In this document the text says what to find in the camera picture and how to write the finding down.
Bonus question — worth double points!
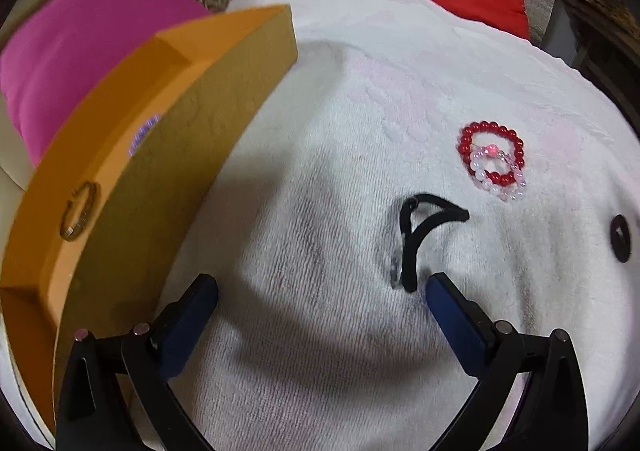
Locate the orange cardboard box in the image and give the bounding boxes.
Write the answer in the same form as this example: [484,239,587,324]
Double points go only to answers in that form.
[0,3,300,437]

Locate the pink and white bead bracelet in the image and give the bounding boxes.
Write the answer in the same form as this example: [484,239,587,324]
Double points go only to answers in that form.
[469,145,528,202]

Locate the pink cushion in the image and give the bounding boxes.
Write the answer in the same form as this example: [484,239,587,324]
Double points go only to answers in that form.
[0,0,213,169]

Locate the purple bead bracelet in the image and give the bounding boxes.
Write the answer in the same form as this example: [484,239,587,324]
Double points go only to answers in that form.
[129,113,162,156]

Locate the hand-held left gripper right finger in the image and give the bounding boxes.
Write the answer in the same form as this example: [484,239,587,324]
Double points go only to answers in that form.
[425,273,590,451]

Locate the metal cuff bangle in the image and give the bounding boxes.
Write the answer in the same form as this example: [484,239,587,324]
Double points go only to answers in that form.
[60,182,101,243]

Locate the red bead bracelet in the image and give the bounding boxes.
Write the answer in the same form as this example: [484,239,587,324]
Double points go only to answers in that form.
[457,121,526,186]

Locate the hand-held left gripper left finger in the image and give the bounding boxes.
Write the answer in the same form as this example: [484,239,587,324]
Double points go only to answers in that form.
[55,273,219,451]

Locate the black hair tie with crystal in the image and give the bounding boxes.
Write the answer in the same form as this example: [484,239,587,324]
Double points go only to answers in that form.
[387,193,471,293]

